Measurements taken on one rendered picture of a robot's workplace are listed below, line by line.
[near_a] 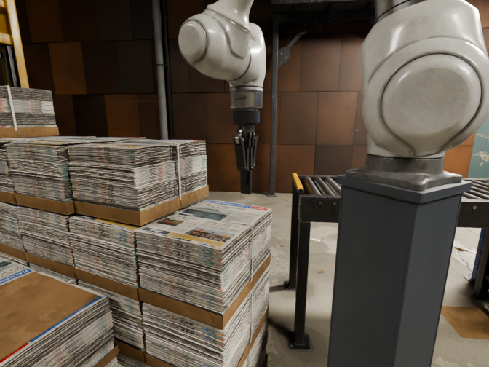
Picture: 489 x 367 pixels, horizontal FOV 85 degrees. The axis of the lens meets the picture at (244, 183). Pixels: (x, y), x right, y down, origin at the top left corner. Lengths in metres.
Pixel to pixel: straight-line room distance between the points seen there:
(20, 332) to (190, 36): 0.84
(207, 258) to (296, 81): 3.90
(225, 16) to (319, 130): 3.89
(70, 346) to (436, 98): 1.00
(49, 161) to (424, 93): 1.00
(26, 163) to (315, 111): 3.84
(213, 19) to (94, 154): 0.54
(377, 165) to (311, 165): 3.80
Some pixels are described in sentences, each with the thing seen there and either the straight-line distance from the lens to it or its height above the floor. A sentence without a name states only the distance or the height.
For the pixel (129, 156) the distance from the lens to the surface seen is 0.81.
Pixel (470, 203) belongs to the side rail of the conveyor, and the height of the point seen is 0.79.
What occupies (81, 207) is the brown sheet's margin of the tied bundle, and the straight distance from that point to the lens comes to 1.02.
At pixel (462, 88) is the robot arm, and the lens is 0.41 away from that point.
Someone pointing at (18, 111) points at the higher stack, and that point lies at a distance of 1.63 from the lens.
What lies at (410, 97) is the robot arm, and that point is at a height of 1.16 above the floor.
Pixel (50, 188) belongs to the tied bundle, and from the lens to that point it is 1.09.
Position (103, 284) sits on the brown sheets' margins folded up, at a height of 0.62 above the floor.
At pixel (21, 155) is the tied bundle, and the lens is 1.19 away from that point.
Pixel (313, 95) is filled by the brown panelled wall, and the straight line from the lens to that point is 4.42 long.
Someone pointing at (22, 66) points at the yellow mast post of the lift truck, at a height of 1.47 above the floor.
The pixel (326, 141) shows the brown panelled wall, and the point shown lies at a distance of 4.44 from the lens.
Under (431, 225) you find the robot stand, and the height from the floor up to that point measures 0.92.
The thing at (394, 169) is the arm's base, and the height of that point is 1.03.
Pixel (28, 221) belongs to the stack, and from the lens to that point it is 1.27.
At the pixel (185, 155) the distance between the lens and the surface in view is 0.98.
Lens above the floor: 1.13
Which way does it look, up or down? 13 degrees down
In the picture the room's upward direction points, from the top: straight up
